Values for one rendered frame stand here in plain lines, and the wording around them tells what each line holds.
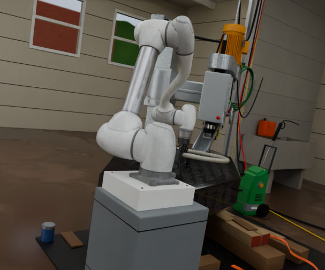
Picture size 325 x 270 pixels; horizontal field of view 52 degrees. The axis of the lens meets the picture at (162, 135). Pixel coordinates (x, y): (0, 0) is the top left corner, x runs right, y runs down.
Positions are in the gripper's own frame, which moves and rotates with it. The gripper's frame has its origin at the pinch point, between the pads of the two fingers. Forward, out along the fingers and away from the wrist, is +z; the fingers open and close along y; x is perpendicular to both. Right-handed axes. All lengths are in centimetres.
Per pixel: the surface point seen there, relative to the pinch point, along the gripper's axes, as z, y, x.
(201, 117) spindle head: -38, 72, 21
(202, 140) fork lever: -18, 69, 16
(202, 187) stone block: 17, 52, 2
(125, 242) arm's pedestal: 24, -74, -16
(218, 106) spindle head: -48, 74, 9
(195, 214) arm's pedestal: 10, -50, -35
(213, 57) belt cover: -88, 67, 18
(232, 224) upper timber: 52, 101, -14
